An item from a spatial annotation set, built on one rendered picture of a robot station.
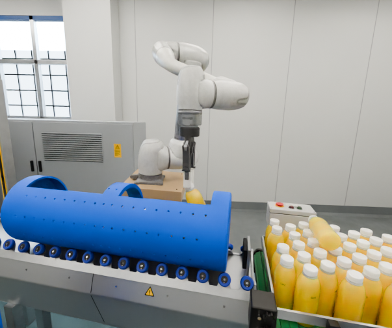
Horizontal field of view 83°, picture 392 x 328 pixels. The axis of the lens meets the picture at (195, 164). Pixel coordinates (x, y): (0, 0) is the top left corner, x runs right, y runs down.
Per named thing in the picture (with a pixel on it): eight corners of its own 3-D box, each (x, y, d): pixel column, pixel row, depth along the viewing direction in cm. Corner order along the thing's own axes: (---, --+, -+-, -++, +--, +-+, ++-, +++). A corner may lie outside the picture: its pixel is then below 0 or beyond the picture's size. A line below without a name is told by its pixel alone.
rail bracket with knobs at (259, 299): (247, 311, 70) (249, 283, 68) (270, 315, 69) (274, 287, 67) (248, 341, 61) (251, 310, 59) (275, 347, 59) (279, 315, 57)
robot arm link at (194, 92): (181, 109, 75) (215, 110, 80) (181, 60, 72) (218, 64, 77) (172, 110, 85) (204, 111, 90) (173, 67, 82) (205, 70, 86)
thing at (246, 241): (241, 263, 89) (243, 235, 87) (247, 264, 89) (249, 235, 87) (241, 280, 80) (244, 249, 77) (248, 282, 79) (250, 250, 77)
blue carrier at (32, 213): (62, 219, 116) (53, 167, 109) (229, 241, 100) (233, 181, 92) (7, 254, 89) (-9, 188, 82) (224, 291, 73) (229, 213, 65)
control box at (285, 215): (265, 219, 114) (267, 200, 112) (307, 223, 110) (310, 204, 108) (268, 228, 104) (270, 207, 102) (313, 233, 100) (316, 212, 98)
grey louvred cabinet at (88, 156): (-2, 220, 315) (-19, 117, 286) (147, 227, 308) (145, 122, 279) (-44, 241, 262) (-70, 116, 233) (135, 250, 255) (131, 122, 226)
